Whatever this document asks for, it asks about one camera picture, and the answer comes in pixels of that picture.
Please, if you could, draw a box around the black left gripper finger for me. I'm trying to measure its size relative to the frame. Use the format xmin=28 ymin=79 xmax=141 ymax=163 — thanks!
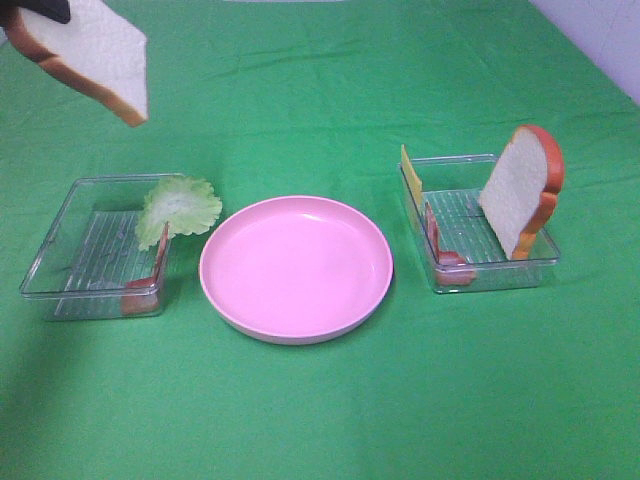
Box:
xmin=14 ymin=0 xmax=71 ymax=24

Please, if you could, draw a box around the white toast bread slice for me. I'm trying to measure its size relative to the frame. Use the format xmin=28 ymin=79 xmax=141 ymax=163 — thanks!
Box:
xmin=1 ymin=1 xmax=149 ymax=127

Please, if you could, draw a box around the green lettuce leaf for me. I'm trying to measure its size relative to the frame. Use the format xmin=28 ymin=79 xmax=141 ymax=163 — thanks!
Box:
xmin=135 ymin=175 xmax=223 ymax=251

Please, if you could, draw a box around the pink bacon strip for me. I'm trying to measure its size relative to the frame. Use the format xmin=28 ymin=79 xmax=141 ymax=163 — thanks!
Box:
xmin=120 ymin=223 xmax=169 ymax=316

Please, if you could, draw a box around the wavy bacon strip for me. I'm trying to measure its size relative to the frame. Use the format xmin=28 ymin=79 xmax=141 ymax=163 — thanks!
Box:
xmin=424 ymin=201 xmax=475 ymax=286

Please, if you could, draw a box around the green tablecloth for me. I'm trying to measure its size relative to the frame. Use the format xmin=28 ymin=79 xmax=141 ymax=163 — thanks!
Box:
xmin=1 ymin=1 xmax=639 ymax=479

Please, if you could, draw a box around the clear left plastic container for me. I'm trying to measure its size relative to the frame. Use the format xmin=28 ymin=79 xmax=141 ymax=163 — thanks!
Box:
xmin=20 ymin=174 xmax=169 ymax=321

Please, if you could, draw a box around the clear plastic container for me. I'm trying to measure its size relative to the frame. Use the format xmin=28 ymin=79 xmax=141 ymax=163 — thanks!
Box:
xmin=20 ymin=174 xmax=169 ymax=321
xmin=399 ymin=154 xmax=560 ymax=294

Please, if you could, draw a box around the pink round plate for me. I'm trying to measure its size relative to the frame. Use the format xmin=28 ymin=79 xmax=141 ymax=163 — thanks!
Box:
xmin=199 ymin=195 xmax=394 ymax=345

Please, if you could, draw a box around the yellow cheese slice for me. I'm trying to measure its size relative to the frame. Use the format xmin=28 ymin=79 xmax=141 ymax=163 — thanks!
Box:
xmin=400 ymin=144 xmax=422 ymax=208

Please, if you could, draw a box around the clear right plastic container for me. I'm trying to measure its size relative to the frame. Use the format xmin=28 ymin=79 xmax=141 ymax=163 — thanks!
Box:
xmin=399 ymin=154 xmax=560 ymax=294

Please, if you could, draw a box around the upright toast bread slice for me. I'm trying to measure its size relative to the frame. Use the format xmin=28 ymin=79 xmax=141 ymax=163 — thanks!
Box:
xmin=479 ymin=125 xmax=565 ymax=260

